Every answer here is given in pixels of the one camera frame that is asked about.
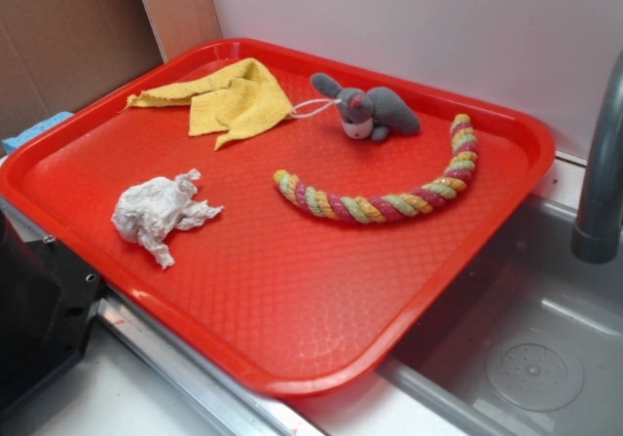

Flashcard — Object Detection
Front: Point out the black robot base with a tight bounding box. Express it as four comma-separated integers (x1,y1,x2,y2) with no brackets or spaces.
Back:
1,216,103,417

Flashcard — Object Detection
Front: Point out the gray plush animal toy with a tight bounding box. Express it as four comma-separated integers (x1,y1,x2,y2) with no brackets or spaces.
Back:
289,73,421,142

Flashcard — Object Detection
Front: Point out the red plastic tray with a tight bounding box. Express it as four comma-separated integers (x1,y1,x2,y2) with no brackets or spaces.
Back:
1,39,555,396

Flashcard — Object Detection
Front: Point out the yellow cloth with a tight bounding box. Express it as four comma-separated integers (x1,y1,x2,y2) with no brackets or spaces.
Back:
126,58,293,150

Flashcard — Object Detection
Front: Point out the crumpled white paper tissue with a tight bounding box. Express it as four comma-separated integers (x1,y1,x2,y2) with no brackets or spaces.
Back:
111,168,225,270

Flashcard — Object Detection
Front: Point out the gray toy sink basin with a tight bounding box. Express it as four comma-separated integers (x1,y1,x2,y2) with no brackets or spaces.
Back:
286,193,623,436

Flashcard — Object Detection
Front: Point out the gray faucet spout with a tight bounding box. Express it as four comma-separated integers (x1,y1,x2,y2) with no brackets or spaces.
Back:
571,56,622,264

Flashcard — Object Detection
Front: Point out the brown cardboard panel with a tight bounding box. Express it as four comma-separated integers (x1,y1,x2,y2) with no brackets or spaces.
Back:
1,0,221,138

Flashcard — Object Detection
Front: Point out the blue sponge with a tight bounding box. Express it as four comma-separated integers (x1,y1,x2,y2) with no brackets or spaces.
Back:
2,111,73,155

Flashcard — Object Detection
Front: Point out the multicolour twisted rope toy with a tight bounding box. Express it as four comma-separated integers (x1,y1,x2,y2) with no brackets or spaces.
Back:
273,114,478,225

